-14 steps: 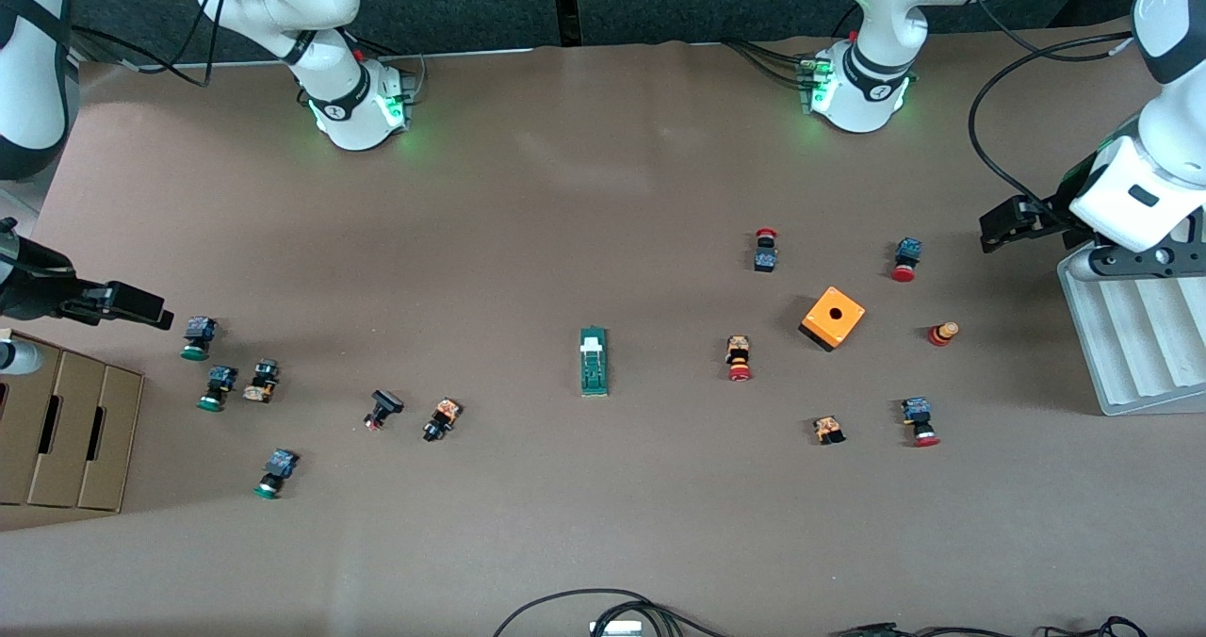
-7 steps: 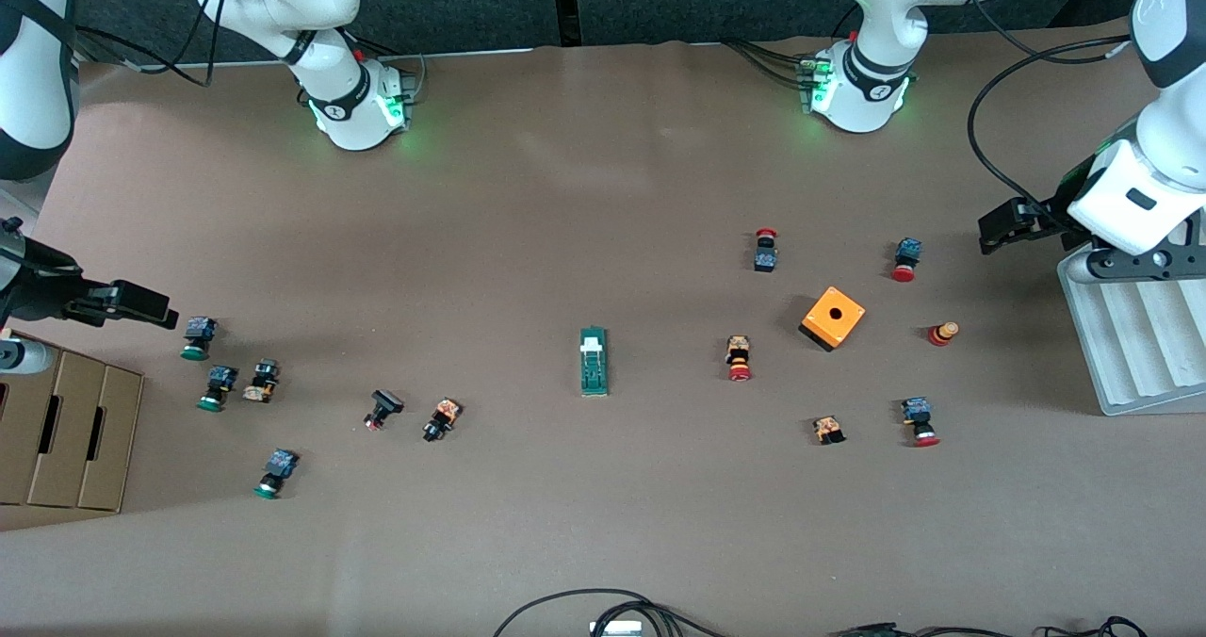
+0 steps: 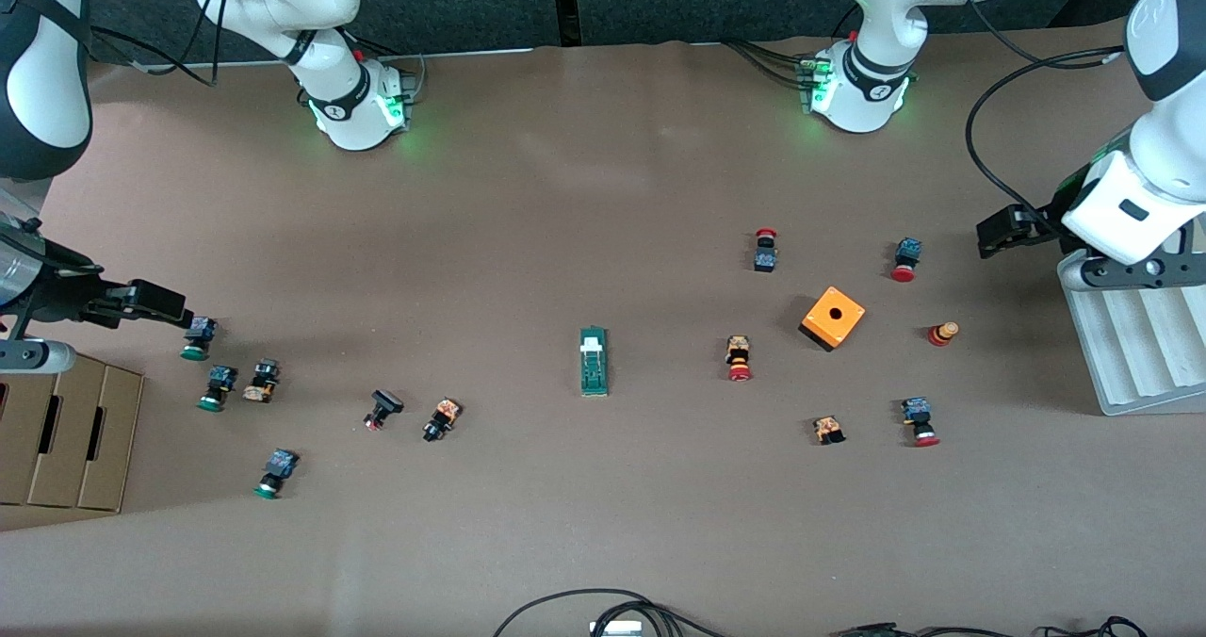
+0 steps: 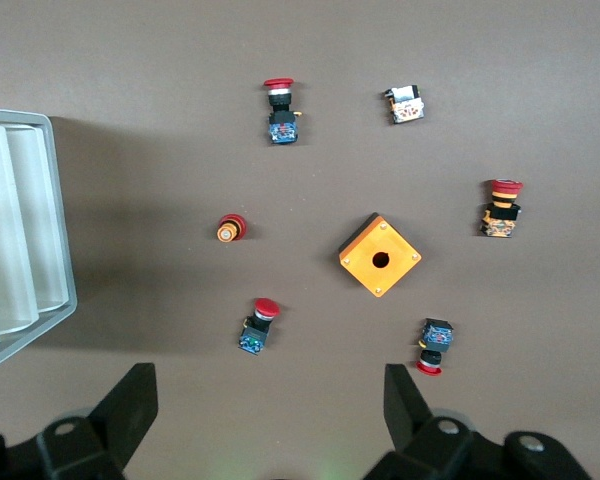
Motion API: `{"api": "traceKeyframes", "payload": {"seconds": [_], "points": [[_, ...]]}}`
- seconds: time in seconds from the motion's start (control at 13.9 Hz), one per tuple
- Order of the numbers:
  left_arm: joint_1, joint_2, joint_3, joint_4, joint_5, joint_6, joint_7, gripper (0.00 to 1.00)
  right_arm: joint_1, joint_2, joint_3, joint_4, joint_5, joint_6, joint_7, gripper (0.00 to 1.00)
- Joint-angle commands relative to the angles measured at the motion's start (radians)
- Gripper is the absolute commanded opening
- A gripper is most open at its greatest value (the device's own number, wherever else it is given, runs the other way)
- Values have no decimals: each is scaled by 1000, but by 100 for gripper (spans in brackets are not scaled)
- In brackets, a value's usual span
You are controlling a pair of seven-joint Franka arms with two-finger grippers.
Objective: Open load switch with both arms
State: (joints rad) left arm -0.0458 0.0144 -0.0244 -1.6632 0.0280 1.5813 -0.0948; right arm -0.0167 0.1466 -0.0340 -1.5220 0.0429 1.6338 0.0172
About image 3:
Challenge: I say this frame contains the red mushroom button blue block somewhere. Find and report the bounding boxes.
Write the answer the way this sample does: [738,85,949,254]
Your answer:
[900,397,941,449]
[889,237,922,284]

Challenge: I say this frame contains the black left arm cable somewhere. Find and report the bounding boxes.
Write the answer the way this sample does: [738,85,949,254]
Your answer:
[963,0,1127,223]

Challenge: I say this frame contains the brown paper table cover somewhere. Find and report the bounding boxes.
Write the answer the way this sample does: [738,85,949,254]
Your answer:
[0,15,1206,637]

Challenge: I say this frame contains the black square push button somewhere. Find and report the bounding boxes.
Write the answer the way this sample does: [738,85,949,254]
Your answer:
[363,389,405,432]

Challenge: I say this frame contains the black left base cables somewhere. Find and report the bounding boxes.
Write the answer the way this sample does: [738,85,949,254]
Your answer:
[724,39,813,90]

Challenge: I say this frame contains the green terminal block part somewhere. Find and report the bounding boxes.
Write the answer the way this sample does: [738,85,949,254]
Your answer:
[579,326,611,399]

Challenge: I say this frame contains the grey ridged plastic tray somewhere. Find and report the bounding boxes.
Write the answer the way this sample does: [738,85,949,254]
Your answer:
[1057,279,1206,417]

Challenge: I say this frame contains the brown cardboard divider box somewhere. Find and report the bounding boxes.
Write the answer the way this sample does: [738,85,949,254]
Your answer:
[0,354,145,514]

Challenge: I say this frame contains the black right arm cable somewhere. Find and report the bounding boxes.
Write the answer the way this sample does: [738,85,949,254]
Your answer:
[90,0,225,89]

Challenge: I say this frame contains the black cable loop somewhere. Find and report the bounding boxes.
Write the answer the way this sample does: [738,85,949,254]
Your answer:
[492,588,731,637]

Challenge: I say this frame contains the orange box with round hole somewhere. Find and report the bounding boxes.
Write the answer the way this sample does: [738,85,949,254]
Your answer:
[798,286,867,353]

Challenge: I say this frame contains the green push button blue block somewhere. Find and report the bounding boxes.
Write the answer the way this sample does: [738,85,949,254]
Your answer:
[253,448,301,500]
[180,316,219,362]
[196,365,239,413]

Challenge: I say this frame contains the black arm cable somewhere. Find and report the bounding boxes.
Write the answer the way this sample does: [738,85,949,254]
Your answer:
[963,0,1127,223]
[90,0,225,89]

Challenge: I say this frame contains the black push button orange block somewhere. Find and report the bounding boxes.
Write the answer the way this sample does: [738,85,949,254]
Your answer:
[421,397,463,444]

